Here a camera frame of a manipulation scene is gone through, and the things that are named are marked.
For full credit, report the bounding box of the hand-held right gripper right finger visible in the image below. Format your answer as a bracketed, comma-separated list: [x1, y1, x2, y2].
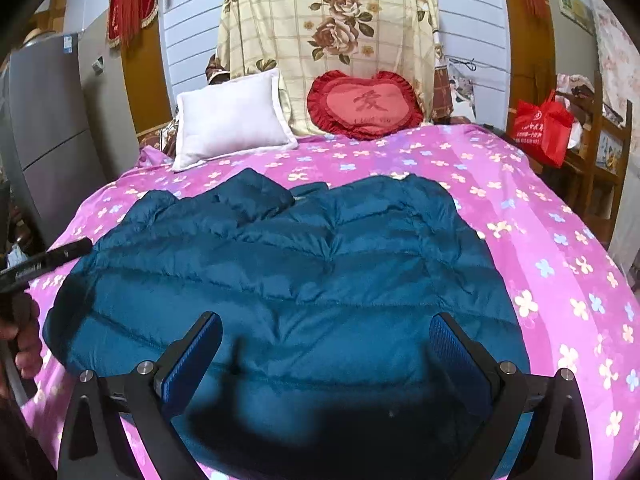
[429, 311, 598, 480]

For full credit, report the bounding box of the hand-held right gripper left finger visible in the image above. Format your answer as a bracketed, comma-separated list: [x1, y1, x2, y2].
[57, 311, 223, 480]

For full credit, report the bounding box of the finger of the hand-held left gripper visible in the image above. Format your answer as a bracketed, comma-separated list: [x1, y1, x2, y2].
[47, 237, 94, 267]

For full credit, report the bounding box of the teal puffer jacket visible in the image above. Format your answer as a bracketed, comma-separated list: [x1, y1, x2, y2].
[41, 167, 531, 480]

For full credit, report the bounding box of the person's left hand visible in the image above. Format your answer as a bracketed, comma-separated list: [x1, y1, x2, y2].
[0, 299, 42, 396]

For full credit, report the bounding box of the grey refrigerator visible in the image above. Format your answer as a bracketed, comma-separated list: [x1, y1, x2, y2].
[0, 32, 126, 246]

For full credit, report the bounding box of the pink floral bedsheet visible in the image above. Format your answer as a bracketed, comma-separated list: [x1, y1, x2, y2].
[27, 122, 640, 480]

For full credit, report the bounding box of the white pillow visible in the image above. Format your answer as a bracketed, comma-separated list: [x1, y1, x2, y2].
[171, 67, 299, 172]

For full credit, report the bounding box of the wooden chair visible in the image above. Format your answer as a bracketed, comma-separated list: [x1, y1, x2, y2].
[550, 72, 633, 246]

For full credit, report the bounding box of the red shopping bag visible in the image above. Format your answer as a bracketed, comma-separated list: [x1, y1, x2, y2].
[506, 90, 576, 169]

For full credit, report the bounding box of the red heart-shaped cushion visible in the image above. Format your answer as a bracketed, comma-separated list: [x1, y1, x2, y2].
[306, 71, 425, 141]

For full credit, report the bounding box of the cream rose-print cover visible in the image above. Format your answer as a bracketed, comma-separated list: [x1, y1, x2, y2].
[215, 0, 443, 136]

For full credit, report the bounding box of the floral curtain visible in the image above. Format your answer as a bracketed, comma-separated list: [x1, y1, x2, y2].
[585, 0, 640, 126]

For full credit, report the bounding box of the red hanging wall decoration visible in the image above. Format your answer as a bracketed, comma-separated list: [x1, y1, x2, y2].
[106, 0, 162, 50]

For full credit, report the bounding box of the wall picture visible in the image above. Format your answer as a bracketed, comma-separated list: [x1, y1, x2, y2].
[557, 0, 596, 26]

